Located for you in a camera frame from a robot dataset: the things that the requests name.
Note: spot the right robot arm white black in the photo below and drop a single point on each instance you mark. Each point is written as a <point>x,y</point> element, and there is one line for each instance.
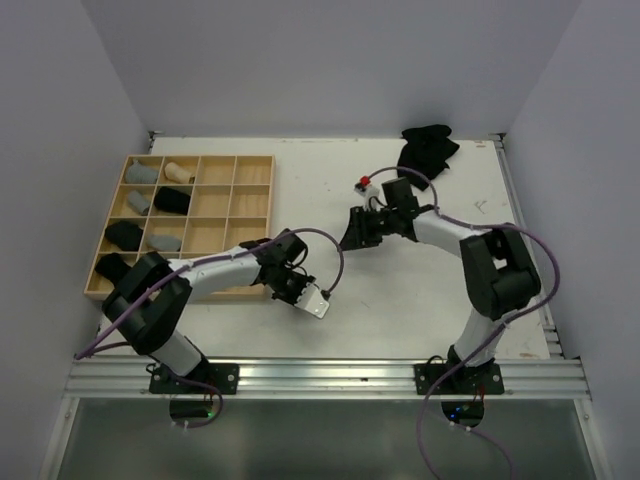
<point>499,274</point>

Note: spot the right wrist camera red tip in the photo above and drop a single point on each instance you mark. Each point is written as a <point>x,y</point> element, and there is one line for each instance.
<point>369,193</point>

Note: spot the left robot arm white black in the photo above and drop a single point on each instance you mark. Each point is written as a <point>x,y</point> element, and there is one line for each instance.
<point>158,291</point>

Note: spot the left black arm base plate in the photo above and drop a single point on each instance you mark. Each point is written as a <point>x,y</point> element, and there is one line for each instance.
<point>223,376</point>

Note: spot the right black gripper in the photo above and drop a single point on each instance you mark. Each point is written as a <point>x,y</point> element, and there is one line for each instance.
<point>357,234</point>

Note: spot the black rolled underwear second row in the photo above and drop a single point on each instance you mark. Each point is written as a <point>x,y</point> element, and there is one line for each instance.
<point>172,201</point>

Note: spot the grey rolled underwear second row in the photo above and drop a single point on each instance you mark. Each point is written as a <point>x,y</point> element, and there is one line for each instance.
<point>138,202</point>

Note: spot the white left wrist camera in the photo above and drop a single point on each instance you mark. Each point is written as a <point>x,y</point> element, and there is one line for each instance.
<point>313,302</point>

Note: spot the wooden compartment tray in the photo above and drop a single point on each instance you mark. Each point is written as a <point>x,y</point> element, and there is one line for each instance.
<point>231,202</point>

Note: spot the black rolled underwear third row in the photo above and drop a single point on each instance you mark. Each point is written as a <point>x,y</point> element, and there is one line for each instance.
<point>126,235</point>

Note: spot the grey rolled underwear top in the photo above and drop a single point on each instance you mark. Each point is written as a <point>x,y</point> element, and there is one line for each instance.
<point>138,173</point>

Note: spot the black rolled underwear bottom row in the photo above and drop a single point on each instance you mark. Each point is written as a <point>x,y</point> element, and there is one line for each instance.
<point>112,267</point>

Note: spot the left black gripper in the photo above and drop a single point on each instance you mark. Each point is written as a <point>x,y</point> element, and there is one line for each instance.
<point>293,300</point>

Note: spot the beige rolled underwear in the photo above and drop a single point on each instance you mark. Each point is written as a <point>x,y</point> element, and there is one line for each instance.
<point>178,174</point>

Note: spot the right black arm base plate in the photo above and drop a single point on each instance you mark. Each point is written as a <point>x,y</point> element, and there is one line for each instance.
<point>467,381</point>

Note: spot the aluminium mounting rail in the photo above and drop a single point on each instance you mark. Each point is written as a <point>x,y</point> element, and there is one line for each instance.
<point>118,376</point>

